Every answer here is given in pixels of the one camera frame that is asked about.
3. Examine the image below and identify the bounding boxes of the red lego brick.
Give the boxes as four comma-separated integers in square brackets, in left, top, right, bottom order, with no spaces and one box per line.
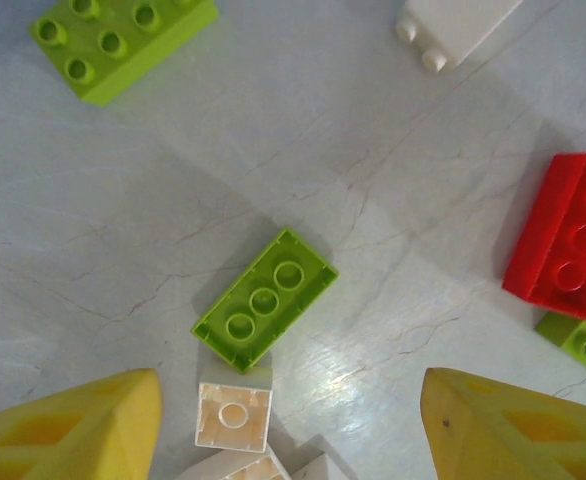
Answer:
[501,152,586,321]

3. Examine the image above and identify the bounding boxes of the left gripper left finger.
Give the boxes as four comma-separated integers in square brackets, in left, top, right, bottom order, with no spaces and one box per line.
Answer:
[0,368,164,480]

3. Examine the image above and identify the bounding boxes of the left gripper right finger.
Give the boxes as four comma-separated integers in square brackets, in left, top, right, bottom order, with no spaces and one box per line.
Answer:
[419,367,586,480]

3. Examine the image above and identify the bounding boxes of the small white lego brick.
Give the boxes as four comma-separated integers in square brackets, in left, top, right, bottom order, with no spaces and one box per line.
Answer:
[394,0,524,76]
[194,362,274,454]

